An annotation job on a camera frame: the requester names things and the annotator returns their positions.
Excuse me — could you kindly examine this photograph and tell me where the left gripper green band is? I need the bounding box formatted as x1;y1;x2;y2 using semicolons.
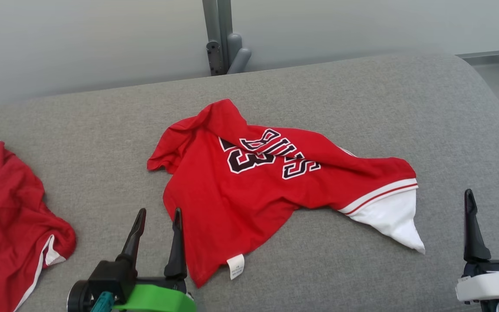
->
113;207;198;312

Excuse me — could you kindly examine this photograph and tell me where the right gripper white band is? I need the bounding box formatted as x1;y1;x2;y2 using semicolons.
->
455;188;499;305

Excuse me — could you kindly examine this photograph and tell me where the red jersey with white sleeves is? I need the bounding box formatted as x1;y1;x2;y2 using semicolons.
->
147;98;426;289

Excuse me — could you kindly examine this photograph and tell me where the red and white garment pile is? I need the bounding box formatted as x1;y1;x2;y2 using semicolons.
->
0;139;77;312

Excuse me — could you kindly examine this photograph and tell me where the grey metal hinge plate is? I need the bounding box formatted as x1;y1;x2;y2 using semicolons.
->
206;40;224;77

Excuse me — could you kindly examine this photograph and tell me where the teal cable connector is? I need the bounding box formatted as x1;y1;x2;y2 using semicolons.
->
90;291;115;312

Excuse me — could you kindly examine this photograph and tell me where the grey metal floor rail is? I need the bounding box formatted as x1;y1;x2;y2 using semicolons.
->
456;42;499;66

